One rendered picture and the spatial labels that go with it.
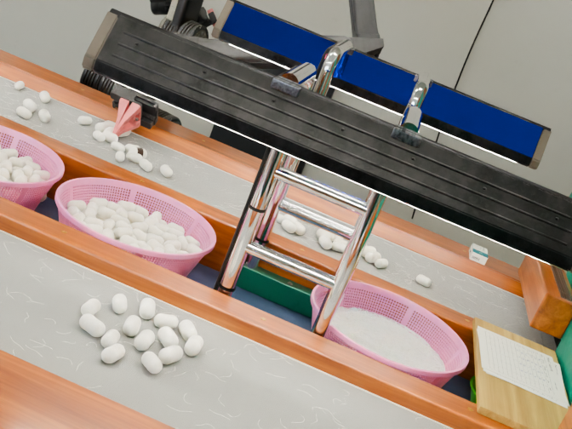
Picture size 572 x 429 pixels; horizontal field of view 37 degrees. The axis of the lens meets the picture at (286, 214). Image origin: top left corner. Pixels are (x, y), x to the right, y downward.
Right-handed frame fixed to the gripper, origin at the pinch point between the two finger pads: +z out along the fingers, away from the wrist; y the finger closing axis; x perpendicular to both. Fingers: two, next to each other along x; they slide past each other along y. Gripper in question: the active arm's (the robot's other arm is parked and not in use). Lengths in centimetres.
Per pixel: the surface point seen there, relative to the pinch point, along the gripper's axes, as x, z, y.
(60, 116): 2.3, 0.2, -12.8
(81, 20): 154, -150, -101
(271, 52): -32.5, -7.7, 26.8
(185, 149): 7.7, -8.6, 12.2
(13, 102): -0.2, 3.5, -21.7
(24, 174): -19.5, 27.9, -1.9
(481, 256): 6, -13, 80
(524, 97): 106, -167, 94
